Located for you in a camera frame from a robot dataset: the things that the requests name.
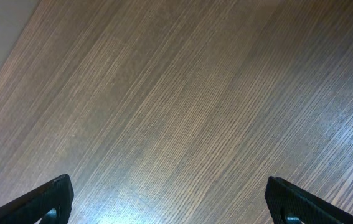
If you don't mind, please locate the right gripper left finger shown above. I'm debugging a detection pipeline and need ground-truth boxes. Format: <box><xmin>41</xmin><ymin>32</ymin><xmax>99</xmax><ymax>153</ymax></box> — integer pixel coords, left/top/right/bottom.
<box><xmin>0</xmin><ymin>174</ymin><xmax>74</xmax><ymax>224</ymax></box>

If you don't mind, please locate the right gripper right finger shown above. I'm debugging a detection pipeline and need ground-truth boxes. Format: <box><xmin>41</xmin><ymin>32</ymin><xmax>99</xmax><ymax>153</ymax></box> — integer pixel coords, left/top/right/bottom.
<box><xmin>265</xmin><ymin>176</ymin><xmax>353</xmax><ymax>224</ymax></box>

